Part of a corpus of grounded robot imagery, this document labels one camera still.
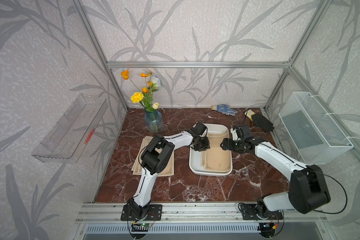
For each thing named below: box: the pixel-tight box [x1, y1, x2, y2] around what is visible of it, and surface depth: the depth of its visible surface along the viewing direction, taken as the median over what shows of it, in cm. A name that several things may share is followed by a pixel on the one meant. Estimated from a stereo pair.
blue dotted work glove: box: [211, 104, 238, 116], surface depth 122 cm
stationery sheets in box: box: [200, 131, 232, 172], surface depth 93 cm
